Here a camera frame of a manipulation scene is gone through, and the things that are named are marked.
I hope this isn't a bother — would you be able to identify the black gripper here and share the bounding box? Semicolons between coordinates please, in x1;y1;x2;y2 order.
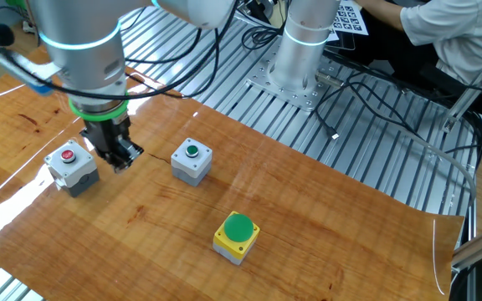
79;116;145;175

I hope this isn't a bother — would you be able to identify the grey box small red button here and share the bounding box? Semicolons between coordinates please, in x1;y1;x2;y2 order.
43;139;100;198

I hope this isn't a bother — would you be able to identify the grey box small green button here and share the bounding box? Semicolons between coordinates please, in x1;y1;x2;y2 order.
170;137;213;187

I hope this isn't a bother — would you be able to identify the yellow box green mushroom button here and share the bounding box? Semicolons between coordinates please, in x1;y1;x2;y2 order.
212;210;261;266

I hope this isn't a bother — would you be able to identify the bare forearm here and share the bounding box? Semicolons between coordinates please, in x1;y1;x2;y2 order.
351;0;409;33

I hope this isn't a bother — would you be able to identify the silver base connector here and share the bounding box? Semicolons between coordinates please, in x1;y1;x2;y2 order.
315;70;346;89

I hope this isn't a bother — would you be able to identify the marker tag sheet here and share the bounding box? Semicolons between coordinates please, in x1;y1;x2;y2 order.
326;0;370;42

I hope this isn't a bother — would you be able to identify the person in white shirt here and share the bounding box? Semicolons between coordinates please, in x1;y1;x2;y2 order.
398;0;482;87

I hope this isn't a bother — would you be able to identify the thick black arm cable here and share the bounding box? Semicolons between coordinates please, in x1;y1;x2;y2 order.
0;0;240;101

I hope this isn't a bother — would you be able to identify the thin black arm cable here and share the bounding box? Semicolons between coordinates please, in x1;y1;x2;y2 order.
119;6;221;99

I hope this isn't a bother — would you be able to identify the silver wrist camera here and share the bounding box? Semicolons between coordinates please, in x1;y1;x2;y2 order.
0;49;56;97

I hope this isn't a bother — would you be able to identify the aluminium base plate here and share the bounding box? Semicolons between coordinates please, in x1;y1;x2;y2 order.
245;49;332;113

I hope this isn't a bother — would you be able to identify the coiled black cable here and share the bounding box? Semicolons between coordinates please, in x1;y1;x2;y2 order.
240;24;286;52

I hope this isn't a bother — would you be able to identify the black usb cable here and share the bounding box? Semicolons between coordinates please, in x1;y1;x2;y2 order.
314;81;366;141

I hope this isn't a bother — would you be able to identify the transparent hose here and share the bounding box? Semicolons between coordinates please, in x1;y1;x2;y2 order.
385;127;479;210

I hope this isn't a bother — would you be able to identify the black table cable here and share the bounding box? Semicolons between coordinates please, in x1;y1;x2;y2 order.
341;69;482;168

